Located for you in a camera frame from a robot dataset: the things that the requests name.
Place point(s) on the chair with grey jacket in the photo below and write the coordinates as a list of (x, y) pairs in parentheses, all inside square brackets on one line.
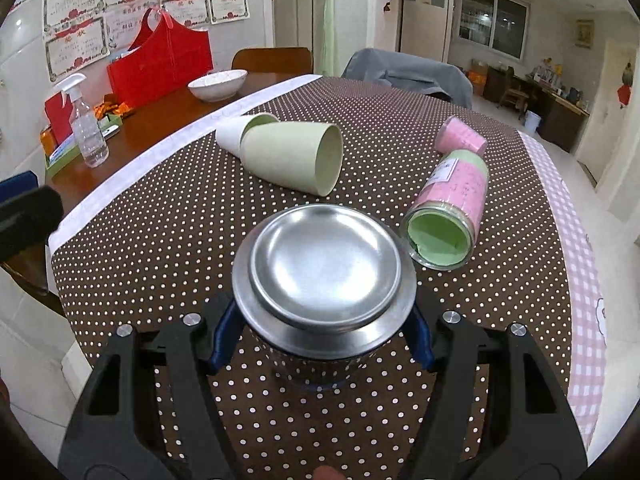
[(411, 73)]

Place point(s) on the dark wooden desk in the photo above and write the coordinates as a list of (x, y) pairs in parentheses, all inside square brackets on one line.
[(561, 120)]

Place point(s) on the clear spray bottle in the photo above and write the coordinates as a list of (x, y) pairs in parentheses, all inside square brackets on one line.
[(85, 128)]

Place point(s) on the small framed picture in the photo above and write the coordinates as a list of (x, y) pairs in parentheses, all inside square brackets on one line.
[(584, 34)]

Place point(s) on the pale green cup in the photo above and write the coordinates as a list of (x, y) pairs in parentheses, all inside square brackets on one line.
[(303, 156)]

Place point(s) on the tall pink green cup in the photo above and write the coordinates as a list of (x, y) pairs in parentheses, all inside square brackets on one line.
[(442, 225)]

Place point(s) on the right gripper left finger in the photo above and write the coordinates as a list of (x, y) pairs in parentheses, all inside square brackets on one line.
[(148, 411)]

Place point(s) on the wooden chair back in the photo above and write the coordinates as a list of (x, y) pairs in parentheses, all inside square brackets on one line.
[(294, 61)]

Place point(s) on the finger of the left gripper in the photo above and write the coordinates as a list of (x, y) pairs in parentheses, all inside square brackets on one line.
[(29, 219), (17, 185)]

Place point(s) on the right hand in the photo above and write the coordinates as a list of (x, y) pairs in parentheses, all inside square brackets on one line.
[(327, 473)]

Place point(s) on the short pink clear cup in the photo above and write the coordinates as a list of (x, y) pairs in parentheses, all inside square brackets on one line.
[(456, 135)]

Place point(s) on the white trash bin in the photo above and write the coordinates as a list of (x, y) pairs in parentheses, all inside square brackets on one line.
[(531, 122)]

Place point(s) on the green door curtain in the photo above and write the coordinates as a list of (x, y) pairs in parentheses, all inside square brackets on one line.
[(328, 47)]

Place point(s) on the pink checkered tablecloth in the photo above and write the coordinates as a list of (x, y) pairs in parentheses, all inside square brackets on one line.
[(588, 332)]

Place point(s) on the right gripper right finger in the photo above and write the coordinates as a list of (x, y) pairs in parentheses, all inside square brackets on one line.
[(496, 411)]

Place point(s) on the red felt bag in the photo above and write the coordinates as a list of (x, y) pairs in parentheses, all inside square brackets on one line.
[(164, 57)]

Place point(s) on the wooden desk chair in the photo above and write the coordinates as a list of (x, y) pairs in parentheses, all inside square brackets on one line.
[(515, 96)]

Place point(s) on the red paper box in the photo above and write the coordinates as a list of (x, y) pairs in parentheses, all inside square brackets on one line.
[(58, 109)]

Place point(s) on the blue white tissue pack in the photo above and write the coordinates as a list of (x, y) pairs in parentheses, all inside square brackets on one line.
[(66, 146)]

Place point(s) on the white refrigerator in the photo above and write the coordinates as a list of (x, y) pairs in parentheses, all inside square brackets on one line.
[(426, 28)]

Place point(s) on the white ceramic bowl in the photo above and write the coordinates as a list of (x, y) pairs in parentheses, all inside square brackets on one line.
[(218, 86)]

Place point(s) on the window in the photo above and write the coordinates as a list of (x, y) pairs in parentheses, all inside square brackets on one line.
[(496, 24)]

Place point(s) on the white paper cup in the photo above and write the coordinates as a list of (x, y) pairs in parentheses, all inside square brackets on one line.
[(230, 131)]

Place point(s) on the green tray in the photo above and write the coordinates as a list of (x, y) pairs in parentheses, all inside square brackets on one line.
[(110, 125)]

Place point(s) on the orange can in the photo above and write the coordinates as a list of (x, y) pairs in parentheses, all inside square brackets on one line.
[(48, 142)]

